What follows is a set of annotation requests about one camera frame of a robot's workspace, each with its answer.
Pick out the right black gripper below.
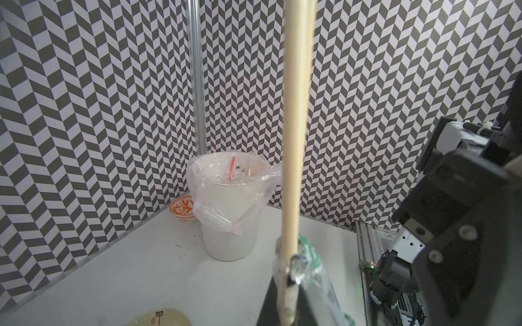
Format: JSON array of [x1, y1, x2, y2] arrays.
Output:
[[393, 77, 521, 325]]

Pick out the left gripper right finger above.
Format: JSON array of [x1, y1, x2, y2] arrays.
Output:
[[295, 284, 326, 326]]

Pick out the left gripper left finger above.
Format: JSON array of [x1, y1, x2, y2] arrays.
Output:
[[256, 277, 281, 326]]

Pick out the cream plate front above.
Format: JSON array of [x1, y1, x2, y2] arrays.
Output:
[[126, 308, 192, 326]]

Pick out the clear plastic chopstick wrapper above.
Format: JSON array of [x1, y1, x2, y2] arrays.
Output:
[[273, 235, 356, 325]]

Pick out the chopsticks panda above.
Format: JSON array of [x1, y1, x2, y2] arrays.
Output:
[[277, 1, 317, 325]]

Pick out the orange patterned bowl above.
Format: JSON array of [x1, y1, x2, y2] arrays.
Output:
[[169, 194, 197, 224]]

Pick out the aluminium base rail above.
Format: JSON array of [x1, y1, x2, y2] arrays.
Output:
[[353, 219, 425, 326]]

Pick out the white trash bucket with bag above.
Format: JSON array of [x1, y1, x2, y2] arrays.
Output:
[[186, 152, 282, 262]]

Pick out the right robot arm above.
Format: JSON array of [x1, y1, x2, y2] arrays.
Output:
[[360, 77, 521, 325]]

